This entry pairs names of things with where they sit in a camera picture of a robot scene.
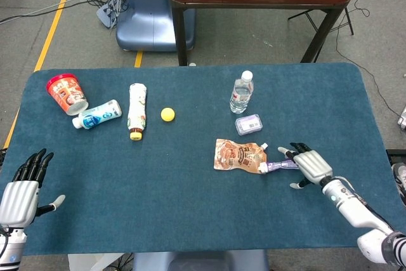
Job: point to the grey blue robot torso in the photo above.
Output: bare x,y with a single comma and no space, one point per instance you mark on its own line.
203,261

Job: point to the teal table cloth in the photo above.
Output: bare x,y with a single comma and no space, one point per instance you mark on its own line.
158,188

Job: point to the clear plastic water bottle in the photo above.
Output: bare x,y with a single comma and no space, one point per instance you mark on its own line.
241,96

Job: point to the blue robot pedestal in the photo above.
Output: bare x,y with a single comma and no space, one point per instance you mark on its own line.
146,23

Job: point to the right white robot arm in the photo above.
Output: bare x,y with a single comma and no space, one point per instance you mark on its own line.
352,207

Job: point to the clear box with purple contents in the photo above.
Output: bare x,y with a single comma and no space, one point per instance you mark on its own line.
248,124

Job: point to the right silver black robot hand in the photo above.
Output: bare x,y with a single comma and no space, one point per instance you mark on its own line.
312,166

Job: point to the grey sneaker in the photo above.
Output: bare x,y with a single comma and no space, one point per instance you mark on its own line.
400,182

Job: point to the grey power strip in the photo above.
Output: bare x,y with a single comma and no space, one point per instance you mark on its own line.
108,14

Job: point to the white blue yogurt bottle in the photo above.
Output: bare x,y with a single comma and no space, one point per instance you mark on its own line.
98,115

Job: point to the yellow ball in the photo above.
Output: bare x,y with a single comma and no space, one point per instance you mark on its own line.
167,114

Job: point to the purple white tube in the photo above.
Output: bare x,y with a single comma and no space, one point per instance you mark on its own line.
276,165

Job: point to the white yellow-capped bottle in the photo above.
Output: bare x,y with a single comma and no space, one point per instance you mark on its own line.
137,109

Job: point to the red instant noodle cup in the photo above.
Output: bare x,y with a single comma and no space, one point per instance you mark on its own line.
66,93

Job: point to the orange spout drink pouch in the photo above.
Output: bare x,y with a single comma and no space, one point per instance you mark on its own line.
234,155

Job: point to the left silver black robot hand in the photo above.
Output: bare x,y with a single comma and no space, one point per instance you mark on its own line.
19,201

